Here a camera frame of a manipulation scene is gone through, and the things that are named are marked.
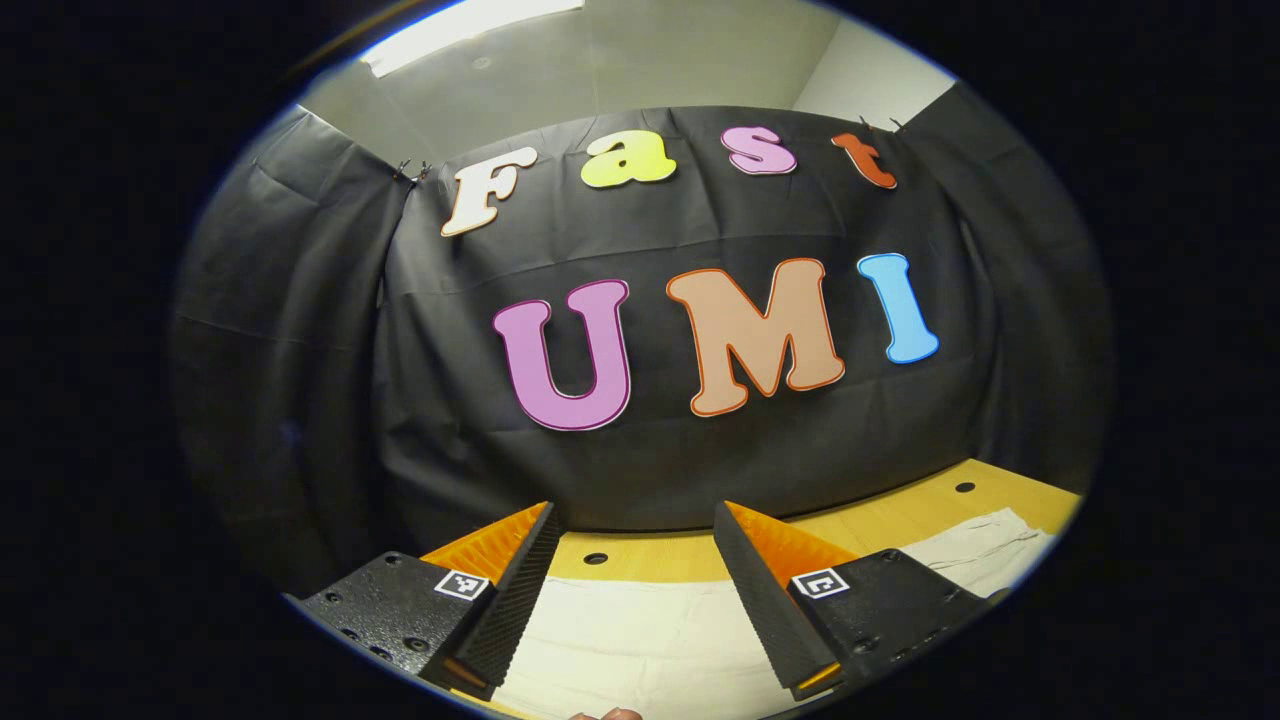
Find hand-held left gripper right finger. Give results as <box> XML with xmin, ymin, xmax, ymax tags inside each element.
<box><xmin>712</xmin><ymin>501</ymin><xmax>1007</xmax><ymax>701</ymax></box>

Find black backdrop cloth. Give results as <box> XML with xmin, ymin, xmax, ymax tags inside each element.
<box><xmin>168</xmin><ymin>80</ymin><xmax>1116</xmax><ymax>601</ymax></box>

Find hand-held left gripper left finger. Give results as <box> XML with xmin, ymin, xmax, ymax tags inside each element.
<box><xmin>296</xmin><ymin>501</ymin><xmax>563</xmax><ymax>701</ymax></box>

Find white jeans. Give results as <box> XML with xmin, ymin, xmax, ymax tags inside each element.
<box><xmin>490</xmin><ymin>507</ymin><xmax>1056</xmax><ymax>719</ymax></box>

